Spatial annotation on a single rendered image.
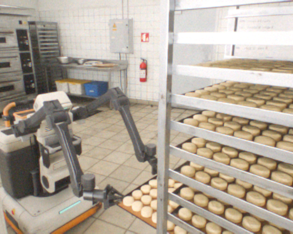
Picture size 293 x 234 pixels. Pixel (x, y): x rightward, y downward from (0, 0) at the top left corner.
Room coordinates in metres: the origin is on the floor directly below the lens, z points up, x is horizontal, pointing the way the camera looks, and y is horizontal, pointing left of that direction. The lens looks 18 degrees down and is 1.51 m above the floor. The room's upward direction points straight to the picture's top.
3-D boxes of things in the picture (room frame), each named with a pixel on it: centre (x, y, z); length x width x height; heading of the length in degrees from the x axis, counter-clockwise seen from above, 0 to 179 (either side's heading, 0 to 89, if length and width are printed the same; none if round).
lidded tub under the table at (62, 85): (6.05, 1.89, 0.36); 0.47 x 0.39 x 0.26; 152
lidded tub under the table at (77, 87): (5.88, 1.53, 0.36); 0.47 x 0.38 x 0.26; 154
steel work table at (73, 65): (5.81, 1.40, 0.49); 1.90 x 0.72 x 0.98; 64
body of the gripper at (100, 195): (1.03, 0.21, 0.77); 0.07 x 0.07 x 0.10; 79
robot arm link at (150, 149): (1.42, -0.02, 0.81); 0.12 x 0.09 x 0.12; 50
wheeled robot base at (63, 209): (1.84, 0.82, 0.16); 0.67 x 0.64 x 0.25; 49
